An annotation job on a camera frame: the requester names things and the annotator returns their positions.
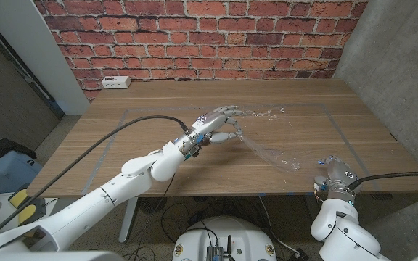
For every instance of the white table leg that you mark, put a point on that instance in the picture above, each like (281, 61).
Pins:
(128, 221)

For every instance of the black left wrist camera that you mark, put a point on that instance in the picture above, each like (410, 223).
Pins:
(194, 151)

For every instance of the grey electronics box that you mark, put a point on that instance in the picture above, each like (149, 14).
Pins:
(214, 253)

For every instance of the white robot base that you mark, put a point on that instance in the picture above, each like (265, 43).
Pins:
(227, 232)

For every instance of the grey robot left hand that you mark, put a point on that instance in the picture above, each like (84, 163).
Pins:
(210, 123)

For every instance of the black antenna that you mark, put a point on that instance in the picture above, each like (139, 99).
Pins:
(229, 244)

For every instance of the black floor adapter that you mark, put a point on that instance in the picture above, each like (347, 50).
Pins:
(302, 254)

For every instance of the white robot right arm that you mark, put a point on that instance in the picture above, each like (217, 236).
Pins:
(339, 232)

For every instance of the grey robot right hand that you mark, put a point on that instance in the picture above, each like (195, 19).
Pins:
(341, 175)

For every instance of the clear plastic wrap sheet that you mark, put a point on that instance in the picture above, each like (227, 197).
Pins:
(267, 154)

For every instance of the yellow and black pad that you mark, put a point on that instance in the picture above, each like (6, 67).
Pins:
(18, 197)

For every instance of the white power strip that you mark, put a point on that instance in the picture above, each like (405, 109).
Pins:
(116, 82)

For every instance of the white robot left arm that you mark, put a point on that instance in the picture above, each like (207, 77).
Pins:
(85, 214)

